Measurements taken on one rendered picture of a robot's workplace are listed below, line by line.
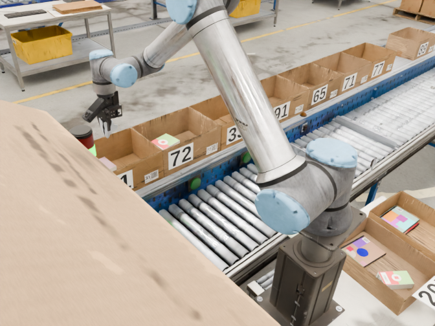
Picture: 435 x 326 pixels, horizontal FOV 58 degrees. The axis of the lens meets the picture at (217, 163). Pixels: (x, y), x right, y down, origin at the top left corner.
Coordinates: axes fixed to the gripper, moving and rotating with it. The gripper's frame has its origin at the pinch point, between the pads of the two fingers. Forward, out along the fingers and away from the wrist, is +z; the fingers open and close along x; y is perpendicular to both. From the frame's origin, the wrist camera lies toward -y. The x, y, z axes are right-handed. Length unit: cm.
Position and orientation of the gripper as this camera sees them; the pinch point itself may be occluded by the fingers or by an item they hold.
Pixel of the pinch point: (105, 136)
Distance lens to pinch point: 180.2
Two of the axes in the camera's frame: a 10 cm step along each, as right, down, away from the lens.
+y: 7.0, -3.6, 6.2
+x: -7.2, -4.0, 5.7
